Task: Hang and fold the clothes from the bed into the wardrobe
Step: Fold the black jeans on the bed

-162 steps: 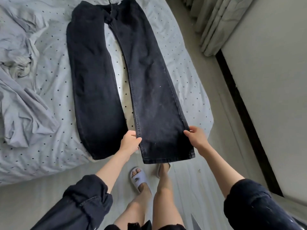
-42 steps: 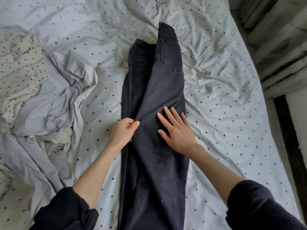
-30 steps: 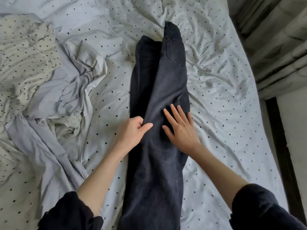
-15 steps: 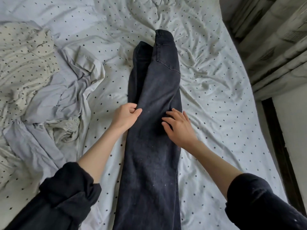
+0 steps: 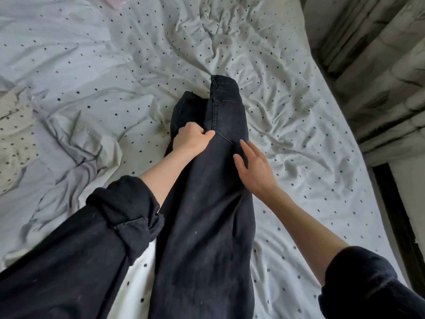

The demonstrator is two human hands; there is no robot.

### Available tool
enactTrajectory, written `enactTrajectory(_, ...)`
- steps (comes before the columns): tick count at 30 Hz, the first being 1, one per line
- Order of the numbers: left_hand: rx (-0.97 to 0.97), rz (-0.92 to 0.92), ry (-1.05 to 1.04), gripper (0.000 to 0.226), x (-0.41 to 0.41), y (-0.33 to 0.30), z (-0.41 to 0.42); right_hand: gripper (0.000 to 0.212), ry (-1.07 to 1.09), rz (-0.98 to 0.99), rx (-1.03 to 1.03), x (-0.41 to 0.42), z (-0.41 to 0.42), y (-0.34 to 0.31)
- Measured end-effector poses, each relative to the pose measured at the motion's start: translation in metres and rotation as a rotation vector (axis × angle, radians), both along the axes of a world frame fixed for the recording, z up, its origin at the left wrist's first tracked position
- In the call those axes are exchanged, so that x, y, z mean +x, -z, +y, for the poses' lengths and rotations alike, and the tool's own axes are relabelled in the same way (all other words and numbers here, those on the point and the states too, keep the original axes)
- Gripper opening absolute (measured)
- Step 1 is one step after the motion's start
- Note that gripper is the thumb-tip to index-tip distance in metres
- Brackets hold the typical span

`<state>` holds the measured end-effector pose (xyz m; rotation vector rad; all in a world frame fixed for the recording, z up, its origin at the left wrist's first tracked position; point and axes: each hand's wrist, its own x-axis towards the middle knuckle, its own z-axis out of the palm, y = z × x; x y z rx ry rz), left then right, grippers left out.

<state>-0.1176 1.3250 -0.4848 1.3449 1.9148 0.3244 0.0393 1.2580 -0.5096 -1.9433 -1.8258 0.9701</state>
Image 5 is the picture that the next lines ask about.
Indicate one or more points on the person's right hand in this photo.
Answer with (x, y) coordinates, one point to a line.
(256, 174)

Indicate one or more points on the person's left hand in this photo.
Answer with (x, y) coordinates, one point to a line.
(191, 139)

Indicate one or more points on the cream polka dot pants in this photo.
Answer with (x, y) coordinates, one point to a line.
(16, 136)

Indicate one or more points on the person's right forearm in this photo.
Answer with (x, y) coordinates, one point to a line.
(305, 229)

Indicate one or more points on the white dotted bed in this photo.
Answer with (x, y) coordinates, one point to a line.
(285, 96)

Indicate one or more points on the pink pillow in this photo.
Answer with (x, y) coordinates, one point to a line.
(116, 0)

